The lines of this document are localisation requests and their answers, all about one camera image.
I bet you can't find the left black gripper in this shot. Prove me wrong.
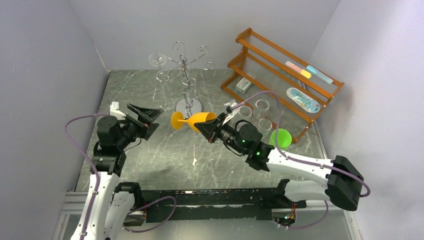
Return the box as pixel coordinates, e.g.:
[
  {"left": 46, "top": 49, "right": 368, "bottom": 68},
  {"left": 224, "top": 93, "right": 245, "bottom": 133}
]
[{"left": 116, "top": 104, "right": 164, "bottom": 149}]

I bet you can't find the orange plastic goblet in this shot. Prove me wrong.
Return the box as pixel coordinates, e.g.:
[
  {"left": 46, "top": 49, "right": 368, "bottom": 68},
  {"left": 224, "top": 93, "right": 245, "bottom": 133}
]
[{"left": 170, "top": 111, "right": 211, "bottom": 132}]

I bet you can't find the clear wine glass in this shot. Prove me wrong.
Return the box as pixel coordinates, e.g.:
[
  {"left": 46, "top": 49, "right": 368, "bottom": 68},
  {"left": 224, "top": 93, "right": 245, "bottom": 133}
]
[{"left": 148, "top": 53, "right": 168, "bottom": 68}]

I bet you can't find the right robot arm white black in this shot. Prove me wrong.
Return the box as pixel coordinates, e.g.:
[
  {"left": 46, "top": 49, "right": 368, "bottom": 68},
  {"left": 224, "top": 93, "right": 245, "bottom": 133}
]
[{"left": 192, "top": 113, "right": 364, "bottom": 212}]

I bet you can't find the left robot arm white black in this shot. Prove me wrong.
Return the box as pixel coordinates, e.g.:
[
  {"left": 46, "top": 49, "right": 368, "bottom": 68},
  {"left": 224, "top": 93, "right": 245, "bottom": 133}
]
[{"left": 71, "top": 102, "right": 164, "bottom": 240}]

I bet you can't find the chrome wine glass rack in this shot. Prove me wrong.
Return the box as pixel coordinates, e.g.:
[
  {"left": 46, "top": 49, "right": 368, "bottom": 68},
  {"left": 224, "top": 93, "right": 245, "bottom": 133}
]
[{"left": 155, "top": 41, "right": 209, "bottom": 119}]

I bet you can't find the clear glass back left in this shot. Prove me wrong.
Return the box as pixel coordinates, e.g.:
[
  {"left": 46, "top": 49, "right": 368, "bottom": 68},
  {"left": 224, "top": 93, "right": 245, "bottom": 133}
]
[{"left": 237, "top": 105, "right": 253, "bottom": 121}]

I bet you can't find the clear glass back right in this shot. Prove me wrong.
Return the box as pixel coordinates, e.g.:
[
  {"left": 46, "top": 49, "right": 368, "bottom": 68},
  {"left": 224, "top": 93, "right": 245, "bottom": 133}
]
[{"left": 252, "top": 99, "right": 270, "bottom": 120}]

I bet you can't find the small teal white box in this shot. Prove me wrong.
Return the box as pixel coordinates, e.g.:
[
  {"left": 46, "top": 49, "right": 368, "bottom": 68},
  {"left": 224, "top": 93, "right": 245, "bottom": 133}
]
[{"left": 235, "top": 77, "right": 252, "bottom": 94}]

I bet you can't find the clear glass front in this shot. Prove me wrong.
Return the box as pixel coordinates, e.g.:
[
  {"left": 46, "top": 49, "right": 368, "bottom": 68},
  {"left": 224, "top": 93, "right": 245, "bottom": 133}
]
[{"left": 257, "top": 118, "right": 273, "bottom": 138}]

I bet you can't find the green plastic goblet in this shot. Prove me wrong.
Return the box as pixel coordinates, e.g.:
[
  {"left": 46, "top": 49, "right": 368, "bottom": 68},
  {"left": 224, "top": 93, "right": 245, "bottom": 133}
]
[{"left": 268, "top": 128, "right": 293, "bottom": 151}]

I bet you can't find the orange wooden shelf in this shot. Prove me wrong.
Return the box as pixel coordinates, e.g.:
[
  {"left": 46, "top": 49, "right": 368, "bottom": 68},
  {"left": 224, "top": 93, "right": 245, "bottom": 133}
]
[{"left": 220, "top": 28, "right": 345, "bottom": 143}]

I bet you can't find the black base bar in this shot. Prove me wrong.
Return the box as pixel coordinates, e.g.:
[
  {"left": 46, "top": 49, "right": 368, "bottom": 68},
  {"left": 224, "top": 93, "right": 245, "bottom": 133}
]
[{"left": 114, "top": 182, "right": 307, "bottom": 223}]

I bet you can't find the pink yellow highlighter pack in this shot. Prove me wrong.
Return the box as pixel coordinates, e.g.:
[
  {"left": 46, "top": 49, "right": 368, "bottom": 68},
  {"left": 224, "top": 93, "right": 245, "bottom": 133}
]
[{"left": 285, "top": 61, "right": 312, "bottom": 79}]

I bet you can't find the light blue highlighter pack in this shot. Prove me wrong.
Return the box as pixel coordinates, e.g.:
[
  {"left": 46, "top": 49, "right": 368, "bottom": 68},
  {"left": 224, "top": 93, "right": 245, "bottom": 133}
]
[{"left": 306, "top": 65, "right": 334, "bottom": 84}]

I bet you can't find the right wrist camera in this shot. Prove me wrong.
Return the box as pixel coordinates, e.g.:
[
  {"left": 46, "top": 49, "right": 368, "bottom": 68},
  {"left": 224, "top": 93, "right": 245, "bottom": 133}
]
[{"left": 223, "top": 99, "right": 240, "bottom": 124}]

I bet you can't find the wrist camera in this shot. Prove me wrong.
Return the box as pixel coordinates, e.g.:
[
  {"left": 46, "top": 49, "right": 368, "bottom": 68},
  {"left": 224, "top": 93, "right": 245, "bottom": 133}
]
[
  {"left": 223, "top": 99, "right": 240, "bottom": 124},
  {"left": 109, "top": 101, "right": 126, "bottom": 120}
]

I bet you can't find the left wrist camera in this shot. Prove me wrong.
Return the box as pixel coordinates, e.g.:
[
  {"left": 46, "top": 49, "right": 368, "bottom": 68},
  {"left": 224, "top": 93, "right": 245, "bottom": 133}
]
[{"left": 109, "top": 101, "right": 126, "bottom": 120}]

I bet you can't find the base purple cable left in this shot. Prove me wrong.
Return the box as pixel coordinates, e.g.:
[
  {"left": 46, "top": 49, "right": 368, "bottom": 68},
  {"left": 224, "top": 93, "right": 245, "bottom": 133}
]
[{"left": 122, "top": 196, "right": 177, "bottom": 233}]

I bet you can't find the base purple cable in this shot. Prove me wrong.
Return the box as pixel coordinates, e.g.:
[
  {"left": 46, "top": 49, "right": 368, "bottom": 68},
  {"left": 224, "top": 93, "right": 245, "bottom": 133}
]
[
  {"left": 122, "top": 196, "right": 177, "bottom": 233},
  {"left": 277, "top": 200, "right": 329, "bottom": 231}
]

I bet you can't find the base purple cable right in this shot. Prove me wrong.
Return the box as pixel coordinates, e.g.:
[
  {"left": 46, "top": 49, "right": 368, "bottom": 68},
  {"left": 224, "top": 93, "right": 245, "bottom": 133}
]
[{"left": 277, "top": 200, "right": 329, "bottom": 231}]

